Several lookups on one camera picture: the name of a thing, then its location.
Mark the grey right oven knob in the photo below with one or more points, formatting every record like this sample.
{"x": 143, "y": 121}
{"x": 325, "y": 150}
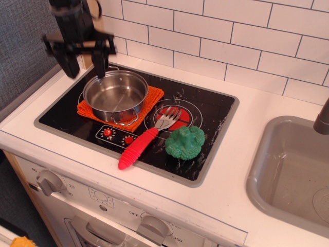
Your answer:
{"x": 153, "y": 230}

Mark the stainless steel pot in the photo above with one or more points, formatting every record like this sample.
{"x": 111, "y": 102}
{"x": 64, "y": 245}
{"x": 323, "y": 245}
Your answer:
{"x": 118, "y": 97}

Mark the grey oven door handle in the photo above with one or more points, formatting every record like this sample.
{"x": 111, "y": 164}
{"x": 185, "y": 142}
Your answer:
{"x": 94, "y": 232}

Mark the green toy broccoli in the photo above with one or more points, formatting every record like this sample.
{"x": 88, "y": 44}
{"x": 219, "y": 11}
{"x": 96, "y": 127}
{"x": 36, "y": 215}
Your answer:
{"x": 185, "y": 143}

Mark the grey oven knob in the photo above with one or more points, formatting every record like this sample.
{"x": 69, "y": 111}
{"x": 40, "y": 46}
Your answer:
{"x": 153, "y": 230}
{"x": 48, "y": 182}

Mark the grey left oven knob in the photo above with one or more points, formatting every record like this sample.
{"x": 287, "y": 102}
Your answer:
{"x": 48, "y": 182}

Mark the orange towel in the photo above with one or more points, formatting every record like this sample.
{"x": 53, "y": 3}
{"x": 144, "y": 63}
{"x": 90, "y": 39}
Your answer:
{"x": 153, "y": 96}

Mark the grey faucet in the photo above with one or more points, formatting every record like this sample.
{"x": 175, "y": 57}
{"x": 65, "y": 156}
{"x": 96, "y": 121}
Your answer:
{"x": 321, "y": 124}

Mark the fork with red handle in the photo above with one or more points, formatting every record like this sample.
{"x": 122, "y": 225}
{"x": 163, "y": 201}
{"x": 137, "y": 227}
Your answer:
{"x": 135, "y": 149}

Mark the grey sink basin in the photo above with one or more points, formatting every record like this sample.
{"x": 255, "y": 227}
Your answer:
{"x": 288, "y": 179}

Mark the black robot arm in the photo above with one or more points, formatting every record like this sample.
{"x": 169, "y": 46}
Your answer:
{"x": 65, "y": 8}

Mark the yellow cloth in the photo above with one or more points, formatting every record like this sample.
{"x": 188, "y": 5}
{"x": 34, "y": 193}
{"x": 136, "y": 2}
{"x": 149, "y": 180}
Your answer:
{"x": 22, "y": 242}

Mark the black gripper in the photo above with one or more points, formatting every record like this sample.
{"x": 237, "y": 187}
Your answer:
{"x": 77, "y": 35}

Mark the black toy stovetop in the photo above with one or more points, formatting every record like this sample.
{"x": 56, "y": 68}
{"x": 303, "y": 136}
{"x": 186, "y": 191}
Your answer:
{"x": 211, "y": 111}

